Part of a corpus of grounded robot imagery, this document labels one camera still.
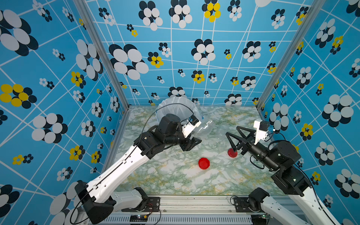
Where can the left aluminium corner post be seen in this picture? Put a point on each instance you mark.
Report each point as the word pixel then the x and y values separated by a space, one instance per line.
pixel 93 33

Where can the aluminium corner post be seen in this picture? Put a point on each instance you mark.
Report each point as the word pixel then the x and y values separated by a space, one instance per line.
pixel 300 34
pixel 93 33

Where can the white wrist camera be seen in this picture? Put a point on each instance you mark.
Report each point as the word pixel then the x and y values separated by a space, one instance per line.
pixel 262 130
pixel 192 123

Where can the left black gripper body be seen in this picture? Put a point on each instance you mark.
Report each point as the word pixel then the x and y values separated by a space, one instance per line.
pixel 186 142

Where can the circuit board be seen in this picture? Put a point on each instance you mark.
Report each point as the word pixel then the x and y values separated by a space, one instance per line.
pixel 138 219
pixel 261 219

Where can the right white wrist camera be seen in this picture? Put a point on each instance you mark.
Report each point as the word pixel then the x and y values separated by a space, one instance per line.
pixel 262 130

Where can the aluminium front rail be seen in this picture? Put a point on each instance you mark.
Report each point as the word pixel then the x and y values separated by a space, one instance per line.
pixel 211 210

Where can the right circuit board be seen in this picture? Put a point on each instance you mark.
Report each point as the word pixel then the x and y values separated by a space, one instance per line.
pixel 261 219

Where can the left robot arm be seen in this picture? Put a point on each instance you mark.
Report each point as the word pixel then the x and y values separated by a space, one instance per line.
pixel 99 198

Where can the left circuit board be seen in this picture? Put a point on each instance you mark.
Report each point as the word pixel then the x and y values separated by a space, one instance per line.
pixel 138 219

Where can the red jar lid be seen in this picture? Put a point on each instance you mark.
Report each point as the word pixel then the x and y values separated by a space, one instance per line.
pixel 232 153
pixel 203 163

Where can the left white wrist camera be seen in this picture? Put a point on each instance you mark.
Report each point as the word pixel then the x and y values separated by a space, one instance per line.
pixel 192 123

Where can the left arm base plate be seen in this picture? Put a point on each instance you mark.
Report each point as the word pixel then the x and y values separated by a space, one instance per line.
pixel 151 205

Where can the white bin liner bag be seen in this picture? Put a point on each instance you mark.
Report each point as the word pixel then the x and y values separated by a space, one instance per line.
pixel 179 106

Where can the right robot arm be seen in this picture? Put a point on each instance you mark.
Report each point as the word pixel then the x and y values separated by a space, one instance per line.
pixel 292 181

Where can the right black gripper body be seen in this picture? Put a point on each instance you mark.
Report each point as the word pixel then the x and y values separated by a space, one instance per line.
pixel 247 146

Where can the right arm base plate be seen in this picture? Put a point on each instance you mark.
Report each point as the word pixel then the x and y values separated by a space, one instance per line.
pixel 244 204

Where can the right aluminium corner post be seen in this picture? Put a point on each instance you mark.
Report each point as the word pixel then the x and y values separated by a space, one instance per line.
pixel 300 34

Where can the red-lid jar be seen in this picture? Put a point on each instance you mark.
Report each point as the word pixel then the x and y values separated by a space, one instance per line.
pixel 221 132
pixel 206 127

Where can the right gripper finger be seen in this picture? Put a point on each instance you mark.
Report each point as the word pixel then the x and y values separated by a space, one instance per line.
pixel 233 140
pixel 246 133

